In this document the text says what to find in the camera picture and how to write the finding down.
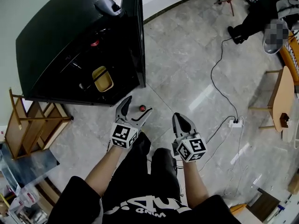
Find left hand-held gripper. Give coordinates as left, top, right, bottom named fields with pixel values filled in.
left=110, top=95, right=153, bottom=149

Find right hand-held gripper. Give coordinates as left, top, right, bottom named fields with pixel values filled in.
left=171, top=112, right=208, bottom=163

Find black mini fridge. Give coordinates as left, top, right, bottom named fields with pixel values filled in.
left=15, top=0, right=147, bottom=107

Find person's left forearm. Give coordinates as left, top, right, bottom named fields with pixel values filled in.
left=84, top=146, right=127, bottom=197

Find person's right forearm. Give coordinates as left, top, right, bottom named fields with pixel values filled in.
left=183, top=161, right=210, bottom=210

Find yellow plastic container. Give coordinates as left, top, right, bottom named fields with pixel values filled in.
left=92, top=66, right=114, bottom=92

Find white power strip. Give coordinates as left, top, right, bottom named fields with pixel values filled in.
left=228, top=119, right=243, bottom=128

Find person's black trousers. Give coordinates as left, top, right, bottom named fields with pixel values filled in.
left=102, top=132, right=182, bottom=210

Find small brown box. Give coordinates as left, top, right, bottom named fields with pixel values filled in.
left=279, top=112, right=290, bottom=128

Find wooden side table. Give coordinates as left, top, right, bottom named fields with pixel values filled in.
left=249, top=66, right=294, bottom=133

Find person's black printed t-shirt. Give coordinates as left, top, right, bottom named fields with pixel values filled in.
left=46, top=175, right=242, bottom=224

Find wooden shelf rack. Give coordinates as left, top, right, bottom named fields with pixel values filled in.
left=4, top=87, right=74, bottom=161

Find dark wooden stool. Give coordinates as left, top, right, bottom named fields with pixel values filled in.
left=247, top=188, right=281, bottom=221

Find white low ledge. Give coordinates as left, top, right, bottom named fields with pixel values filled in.
left=102, top=0, right=222, bottom=24

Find white round bin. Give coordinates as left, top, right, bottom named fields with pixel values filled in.
left=281, top=120, right=299, bottom=144

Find grey marbled cabinet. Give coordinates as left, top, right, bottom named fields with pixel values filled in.
left=0, top=143, right=60, bottom=189

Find orange sofa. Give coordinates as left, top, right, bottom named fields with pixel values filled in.
left=279, top=35, right=299, bottom=86

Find striped blanket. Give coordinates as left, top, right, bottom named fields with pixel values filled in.
left=288, top=43, right=299, bottom=74

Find clear plastic bag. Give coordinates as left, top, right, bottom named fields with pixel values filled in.
left=9, top=183, right=47, bottom=219

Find black power cable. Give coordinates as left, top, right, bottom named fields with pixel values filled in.
left=211, top=37, right=239, bottom=123

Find white cable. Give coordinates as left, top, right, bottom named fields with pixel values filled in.
left=221, top=117, right=248, bottom=196

